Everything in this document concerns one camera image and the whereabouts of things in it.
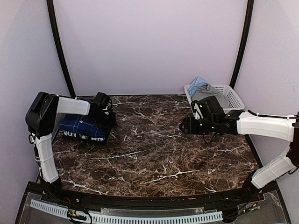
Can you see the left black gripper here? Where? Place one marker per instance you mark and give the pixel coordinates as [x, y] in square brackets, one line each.
[112, 122]

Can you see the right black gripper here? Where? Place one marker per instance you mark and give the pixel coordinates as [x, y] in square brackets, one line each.
[189, 126]

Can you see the blue plaid long sleeve shirt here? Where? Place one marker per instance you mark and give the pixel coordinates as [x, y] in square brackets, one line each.
[83, 125]

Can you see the black white checkered shirt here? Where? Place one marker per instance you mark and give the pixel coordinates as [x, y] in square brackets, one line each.
[98, 138]

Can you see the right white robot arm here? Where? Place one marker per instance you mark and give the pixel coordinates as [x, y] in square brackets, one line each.
[248, 123]

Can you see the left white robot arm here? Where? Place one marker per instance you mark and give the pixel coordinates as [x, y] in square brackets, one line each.
[41, 119]

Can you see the grey button shirt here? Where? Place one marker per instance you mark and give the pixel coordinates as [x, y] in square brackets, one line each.
[211, 91]

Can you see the light blue shirt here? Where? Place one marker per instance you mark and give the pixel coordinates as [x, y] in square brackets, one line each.
[196, 87]

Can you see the white plastic laundry basket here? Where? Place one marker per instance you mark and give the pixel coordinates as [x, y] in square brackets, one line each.
[226, 96]

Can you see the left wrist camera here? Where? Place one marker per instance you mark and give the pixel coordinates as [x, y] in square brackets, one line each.
[102, 101]

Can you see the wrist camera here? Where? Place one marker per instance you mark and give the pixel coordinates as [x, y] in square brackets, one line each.
[208, 107]
[102, 101]

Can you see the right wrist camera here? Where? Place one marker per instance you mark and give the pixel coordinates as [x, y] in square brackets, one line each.
[208, 107]

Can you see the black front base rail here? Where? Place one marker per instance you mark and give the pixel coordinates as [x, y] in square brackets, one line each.
[78, 200]

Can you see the white slotted cable duct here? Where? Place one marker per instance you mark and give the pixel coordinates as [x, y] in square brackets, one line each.
[123, 217]

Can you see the left black corner post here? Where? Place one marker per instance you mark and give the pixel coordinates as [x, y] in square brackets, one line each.
[59, 47]

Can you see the black corner post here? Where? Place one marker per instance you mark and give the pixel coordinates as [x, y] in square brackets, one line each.
[59, 47]
[243, 43]

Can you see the right black corner post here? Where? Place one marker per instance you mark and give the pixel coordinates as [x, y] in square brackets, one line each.
[243, 43]

